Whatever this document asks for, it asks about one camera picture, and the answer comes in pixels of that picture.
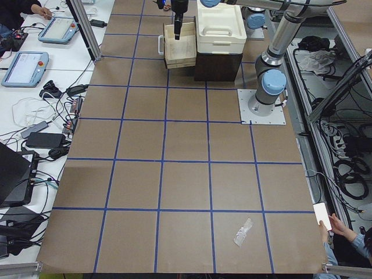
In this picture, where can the crumpled white cloth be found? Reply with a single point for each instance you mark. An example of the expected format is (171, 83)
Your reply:
(318, 62)

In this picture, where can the white plastic tray box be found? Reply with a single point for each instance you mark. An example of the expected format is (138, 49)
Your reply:
(220, 29)

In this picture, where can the black laptop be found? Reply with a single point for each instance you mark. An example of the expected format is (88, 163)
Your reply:
(18, 171)

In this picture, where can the lower blue teach pendant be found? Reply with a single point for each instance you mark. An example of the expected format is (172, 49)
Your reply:
(26, 69)

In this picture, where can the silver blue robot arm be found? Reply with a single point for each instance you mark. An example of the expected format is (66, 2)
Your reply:
(271, 80)

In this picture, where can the upper blue teach pendant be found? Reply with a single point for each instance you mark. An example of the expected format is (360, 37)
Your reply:
(60, 30)

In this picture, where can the black power adapter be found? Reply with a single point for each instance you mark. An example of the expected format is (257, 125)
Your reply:
(45, 140)

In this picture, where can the person left hand under phone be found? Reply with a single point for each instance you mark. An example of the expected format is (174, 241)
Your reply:
(325, 237)

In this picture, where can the white smartphone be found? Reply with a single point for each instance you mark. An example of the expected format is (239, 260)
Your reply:
(321, 213)

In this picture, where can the aluminium frame post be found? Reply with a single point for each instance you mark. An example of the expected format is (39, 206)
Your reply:
(79, 14)

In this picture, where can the clear plastic wrapper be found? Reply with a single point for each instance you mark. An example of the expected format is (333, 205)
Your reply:
(242, 232)

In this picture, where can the wooden drawer with white handle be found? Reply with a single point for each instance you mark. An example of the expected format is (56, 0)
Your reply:
(178, 53)

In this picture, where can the dark brown drawer cabinet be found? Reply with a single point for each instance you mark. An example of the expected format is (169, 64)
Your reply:
(217, 67)

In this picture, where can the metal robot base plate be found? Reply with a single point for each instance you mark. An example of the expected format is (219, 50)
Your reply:
(255, 113)

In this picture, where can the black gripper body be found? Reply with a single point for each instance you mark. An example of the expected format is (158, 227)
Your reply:
(179, 6)

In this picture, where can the person right hand at phone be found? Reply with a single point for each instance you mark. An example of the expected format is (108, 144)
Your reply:
(340, 228)

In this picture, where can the blue teach pendant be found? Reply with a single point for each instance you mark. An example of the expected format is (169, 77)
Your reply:
(60, 30)
(26, 69)

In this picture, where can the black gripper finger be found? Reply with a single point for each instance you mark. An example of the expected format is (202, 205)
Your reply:
(176, 29)
(179, 26)

